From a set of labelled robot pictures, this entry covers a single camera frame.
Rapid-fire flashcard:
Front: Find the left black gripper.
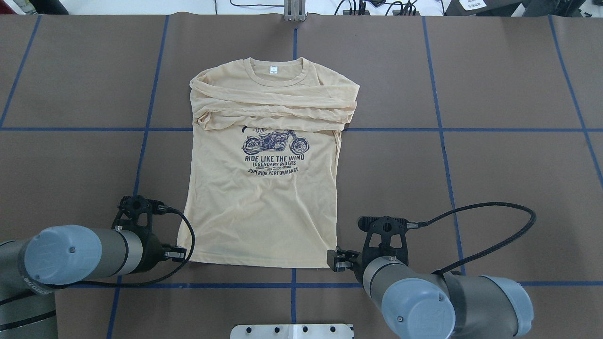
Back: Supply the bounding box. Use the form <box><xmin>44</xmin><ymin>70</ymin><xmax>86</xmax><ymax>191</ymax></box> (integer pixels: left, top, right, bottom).
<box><xmin>139</xmin><ymin>230</ymin><xmax>187</xmax><ymax>273</ymax></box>

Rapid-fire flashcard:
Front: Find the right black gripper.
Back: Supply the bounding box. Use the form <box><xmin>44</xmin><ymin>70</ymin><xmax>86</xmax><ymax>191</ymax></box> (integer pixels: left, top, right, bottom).
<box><xmin>327</xmin><ymin>250</ymin><xmax>377</xmax><ymax>281</ymax></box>

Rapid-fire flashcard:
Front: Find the yellow long-sleeve California shirt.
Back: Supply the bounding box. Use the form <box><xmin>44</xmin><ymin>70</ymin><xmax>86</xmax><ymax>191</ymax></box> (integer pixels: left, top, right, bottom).
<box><xmin>177</xmin><ymin>58</ymin><xmax>359</xmax><ymax>269</ymax></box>

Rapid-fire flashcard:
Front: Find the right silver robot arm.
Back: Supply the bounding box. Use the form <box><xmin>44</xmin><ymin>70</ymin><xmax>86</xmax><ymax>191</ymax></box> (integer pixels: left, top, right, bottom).
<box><xmin>326</xmin><ymin>249</ymin><xmax>535</xmax><ymax>339</ymax></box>

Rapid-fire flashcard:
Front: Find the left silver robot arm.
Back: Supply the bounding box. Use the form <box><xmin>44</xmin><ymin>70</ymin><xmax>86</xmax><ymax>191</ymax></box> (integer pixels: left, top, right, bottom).
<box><xmin>1</xmin><ymin>225</ymin><xmax>187</xmax><ymax>339</ymax></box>

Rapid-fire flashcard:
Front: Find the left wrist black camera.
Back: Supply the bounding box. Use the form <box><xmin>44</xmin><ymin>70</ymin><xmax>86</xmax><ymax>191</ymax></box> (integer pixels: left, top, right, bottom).
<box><xmin>112</xmin><ymin>195</ymin><xmax>170</xmax><ymax>232</ymax></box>

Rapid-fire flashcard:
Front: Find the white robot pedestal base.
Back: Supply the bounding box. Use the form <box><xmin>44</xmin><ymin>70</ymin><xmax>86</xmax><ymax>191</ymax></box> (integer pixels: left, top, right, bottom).
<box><xmin>230</xmin><ymin>323</ymin><xmax>355</xmax><ymax>339</ymax></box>

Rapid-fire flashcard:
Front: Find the aluminium frame post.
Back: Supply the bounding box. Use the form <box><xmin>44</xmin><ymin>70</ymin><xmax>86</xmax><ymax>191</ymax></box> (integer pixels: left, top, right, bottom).
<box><xmin>284</xmin><ymin>0</ymin><xmax>307</xmax><ymax>22</ymax></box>

